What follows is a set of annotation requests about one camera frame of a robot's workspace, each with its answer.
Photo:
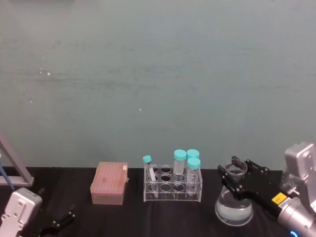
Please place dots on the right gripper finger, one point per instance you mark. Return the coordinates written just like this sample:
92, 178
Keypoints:
228, 179
254, 166

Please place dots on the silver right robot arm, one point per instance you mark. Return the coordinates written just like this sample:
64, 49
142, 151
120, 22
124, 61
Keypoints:
300, 177

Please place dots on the black table cloth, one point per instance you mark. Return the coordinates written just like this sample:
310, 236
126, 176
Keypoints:
158, 219

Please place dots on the grey metal frame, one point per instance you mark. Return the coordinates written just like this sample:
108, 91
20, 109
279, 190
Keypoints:
17, 172

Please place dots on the pale grey-green wall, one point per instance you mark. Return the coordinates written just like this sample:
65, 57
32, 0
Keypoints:
158, 74

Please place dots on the blue tube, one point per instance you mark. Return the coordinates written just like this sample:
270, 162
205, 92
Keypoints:
6, 176

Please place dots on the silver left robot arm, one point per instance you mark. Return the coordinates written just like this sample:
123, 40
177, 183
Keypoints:
19, 212

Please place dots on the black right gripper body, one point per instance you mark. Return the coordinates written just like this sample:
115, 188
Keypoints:
259, 187

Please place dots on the wide tube with teal cap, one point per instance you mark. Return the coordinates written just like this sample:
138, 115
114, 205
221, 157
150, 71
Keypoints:
179, 163
193, 153
193, 172

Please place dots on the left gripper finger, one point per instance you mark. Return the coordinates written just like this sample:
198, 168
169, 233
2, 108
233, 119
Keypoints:
63, 218

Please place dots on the pink pipette tip box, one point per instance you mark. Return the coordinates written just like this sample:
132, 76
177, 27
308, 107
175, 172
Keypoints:
108, 182

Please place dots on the glass conical flask with liquid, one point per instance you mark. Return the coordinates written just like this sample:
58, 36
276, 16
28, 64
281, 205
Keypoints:
233, 209

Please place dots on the clear acrylic tube rack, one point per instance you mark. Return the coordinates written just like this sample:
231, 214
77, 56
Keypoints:
170, 195

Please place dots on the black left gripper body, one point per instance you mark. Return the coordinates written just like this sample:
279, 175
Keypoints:
48, 232

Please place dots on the slim tube with teal cap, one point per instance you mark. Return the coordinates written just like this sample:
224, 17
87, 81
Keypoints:
150, 171

